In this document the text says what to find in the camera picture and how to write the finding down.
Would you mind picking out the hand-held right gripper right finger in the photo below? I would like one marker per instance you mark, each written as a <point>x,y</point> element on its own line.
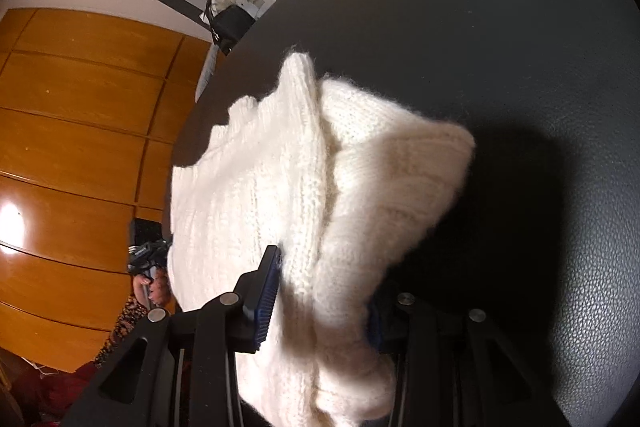
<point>372,327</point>

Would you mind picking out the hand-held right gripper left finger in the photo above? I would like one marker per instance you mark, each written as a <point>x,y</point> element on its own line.
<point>265,302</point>

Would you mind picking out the white knit sweater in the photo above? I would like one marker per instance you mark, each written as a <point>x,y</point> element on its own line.
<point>300,182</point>

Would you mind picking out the person's left forearm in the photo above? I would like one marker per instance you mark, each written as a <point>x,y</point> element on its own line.
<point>122,327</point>

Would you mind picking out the person's left hand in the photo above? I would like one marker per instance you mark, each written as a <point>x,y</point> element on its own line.
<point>157,289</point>

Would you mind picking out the black handbag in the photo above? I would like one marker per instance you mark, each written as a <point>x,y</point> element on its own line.
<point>232,27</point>

